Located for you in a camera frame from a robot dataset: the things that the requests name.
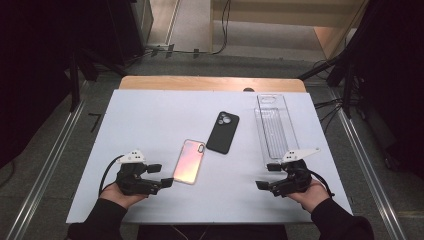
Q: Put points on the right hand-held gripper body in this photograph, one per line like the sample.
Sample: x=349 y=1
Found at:
x=295 y=178

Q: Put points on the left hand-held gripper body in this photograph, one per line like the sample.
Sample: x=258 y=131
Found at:
x=133 y=181

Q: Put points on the iridescent phone case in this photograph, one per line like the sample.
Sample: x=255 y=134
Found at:
x=189 y=161

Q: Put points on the clear plastic rack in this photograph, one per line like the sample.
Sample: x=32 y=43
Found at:
x=275 y=126

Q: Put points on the black phone case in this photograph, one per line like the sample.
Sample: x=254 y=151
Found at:
x=222 y=133

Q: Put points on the person's left hand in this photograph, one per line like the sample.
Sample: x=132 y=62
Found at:
x=118 y=197

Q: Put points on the person's right hand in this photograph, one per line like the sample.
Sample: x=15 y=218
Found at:
x=311 y=196

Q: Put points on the dark round table grommet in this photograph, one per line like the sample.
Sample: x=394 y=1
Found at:
x=248 y=89

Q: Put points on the wooden table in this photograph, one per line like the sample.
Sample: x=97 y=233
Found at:
x=200 y=82

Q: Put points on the black metal stand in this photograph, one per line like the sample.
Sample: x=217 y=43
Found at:
x=75 y=86
x=348 y=90

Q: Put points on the black curtain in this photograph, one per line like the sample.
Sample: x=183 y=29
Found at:
x=393 y=66
x=40 y=50

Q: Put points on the light wooden furniture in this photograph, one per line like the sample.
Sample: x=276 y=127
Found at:
x=283 y=15

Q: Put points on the metal floor rail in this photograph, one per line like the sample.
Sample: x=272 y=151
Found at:
x=370 y=173
x=46 y=170

